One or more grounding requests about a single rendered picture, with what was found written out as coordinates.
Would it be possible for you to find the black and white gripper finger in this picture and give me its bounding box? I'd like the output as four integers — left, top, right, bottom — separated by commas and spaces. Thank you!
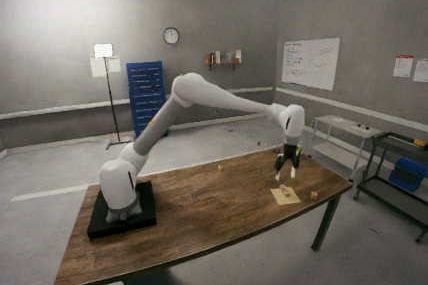
291, 152, 300, 178
274, 154, 290, 180

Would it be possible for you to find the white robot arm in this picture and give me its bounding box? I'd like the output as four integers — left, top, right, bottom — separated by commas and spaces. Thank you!
99, 73, 305, 223

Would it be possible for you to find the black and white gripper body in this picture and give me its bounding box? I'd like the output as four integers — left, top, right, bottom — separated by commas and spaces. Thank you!
282, 143, 298, 160

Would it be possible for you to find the beige square mat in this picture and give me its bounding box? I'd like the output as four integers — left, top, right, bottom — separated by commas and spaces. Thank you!
271, 187, 301, 205

